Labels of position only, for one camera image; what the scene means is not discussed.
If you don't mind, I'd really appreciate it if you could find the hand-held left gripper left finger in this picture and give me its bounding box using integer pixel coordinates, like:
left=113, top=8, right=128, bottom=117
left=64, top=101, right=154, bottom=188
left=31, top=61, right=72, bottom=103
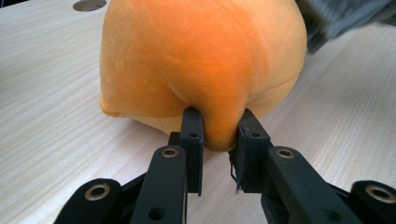
left=129, top=106, right=205, bottom=224

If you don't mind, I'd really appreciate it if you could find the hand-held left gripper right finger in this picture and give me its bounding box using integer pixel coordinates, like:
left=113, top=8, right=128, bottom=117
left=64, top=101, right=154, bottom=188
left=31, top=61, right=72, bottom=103
left=229, top=109, right=362, bottom=224

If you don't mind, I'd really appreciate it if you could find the orange plush toy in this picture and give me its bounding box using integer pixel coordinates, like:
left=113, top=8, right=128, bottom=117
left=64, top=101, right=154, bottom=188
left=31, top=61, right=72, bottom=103
left=98, top=0, right=308, bottom=152

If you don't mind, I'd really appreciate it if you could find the grey fluffy towel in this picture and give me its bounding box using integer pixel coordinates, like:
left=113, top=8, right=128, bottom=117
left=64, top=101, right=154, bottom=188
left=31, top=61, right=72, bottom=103
left=295, top=0, right=396, bottom=55

